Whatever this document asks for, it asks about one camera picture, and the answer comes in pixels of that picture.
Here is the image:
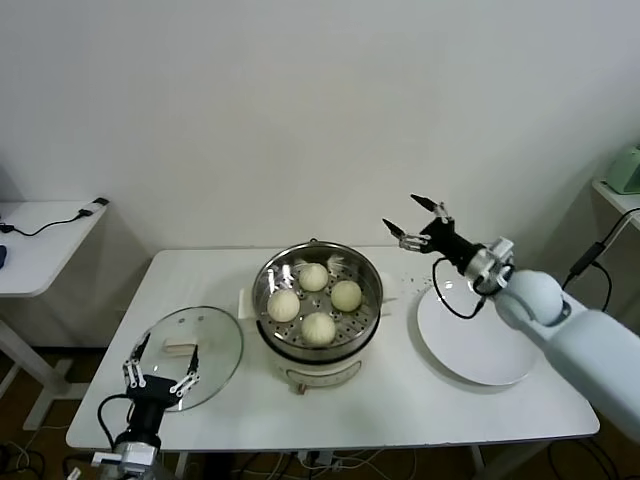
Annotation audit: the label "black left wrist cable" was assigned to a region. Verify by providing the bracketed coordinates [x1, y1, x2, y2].
[97, 393, 137, 449]

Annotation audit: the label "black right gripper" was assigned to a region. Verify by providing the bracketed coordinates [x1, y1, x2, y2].
[381, 193, 486, 275]

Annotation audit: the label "white side table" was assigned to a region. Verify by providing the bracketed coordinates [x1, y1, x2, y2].
[0, 199, 110, 432]

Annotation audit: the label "mint green appliance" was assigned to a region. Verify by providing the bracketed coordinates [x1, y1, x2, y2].
[603, 144, 640, 195]

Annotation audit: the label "stainless steel steamer basket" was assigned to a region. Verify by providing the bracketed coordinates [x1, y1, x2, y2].
[238, 238, 402, 350]

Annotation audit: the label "black cable with plug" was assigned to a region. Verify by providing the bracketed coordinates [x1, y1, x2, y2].
[0, 197, 110, 237]

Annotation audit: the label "cream electric cooking pot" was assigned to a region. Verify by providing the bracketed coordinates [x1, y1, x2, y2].
[239, 294, 396, 396]

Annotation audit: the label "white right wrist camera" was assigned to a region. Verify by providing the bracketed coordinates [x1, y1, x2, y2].
[482, 238, 517, 274]

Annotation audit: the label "black power adapter cable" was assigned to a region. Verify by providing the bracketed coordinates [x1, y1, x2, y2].
[559, 207, 640, 316]

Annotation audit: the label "large white round plate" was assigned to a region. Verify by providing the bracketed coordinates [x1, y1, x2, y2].
[416, 280, 541, 387]

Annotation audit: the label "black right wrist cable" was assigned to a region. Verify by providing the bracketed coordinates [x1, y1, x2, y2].
[431, 256, 517, 319]

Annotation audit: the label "round glass pot lid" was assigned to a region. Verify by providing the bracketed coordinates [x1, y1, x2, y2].
[127, 305, 245, 412]

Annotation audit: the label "scattered dark crumbs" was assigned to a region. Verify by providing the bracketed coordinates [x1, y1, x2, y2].
[398, 271, 437, 296]

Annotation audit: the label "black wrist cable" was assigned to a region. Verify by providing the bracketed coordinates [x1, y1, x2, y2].
[431, 256, 517, 319]
[97, 393, 137, 449]

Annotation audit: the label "white steamed baozi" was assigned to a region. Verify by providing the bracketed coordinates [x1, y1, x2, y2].
[267, 289, 301, 322]
[301, 312, 337, 348]
[298, 263, 330, 292]
[330, 279, 363, 312]

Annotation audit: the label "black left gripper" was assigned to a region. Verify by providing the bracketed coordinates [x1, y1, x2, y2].
[121, 332, 202, 444]

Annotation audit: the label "white power strip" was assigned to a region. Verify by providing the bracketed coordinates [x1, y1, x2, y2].
[298, 449, 346, 471]

